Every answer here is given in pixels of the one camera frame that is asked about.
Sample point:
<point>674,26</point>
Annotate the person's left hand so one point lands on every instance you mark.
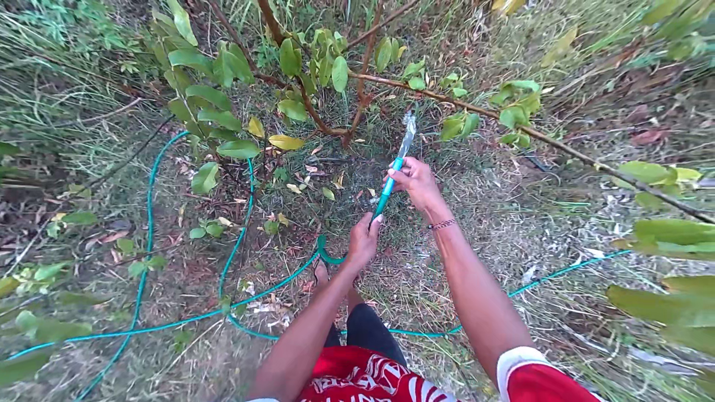
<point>362,243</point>

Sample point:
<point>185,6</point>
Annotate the person's right hand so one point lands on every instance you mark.
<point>419,183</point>

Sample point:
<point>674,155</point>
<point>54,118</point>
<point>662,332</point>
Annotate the person's right thumb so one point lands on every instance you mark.
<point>400,177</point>

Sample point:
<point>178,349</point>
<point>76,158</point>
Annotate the person's right fingers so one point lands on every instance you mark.
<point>397,186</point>

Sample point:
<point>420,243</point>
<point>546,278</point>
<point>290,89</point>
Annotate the person's right index finger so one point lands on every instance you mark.
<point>413,162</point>

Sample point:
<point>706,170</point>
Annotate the person's left thumb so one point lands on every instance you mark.
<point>376,225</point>

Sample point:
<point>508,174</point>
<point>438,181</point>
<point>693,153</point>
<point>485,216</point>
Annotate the person's left fingers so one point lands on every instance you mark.
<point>366,219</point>

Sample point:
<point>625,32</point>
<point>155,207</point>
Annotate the person's left forearm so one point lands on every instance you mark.
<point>313,329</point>

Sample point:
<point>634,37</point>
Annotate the person's right forearm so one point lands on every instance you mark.
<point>475,285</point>

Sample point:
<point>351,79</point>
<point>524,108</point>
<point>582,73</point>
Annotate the scattered dry leaves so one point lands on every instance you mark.
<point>293,188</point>

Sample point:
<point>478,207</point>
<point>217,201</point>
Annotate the person's legs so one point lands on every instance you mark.
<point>371,330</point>

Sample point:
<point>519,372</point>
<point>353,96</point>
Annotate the person's body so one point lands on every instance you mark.
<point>368,378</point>

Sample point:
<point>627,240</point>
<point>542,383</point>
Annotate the small tree with green leaves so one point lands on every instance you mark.
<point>290,58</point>

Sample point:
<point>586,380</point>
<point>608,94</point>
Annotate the grass and weeds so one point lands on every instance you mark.
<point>570,312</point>

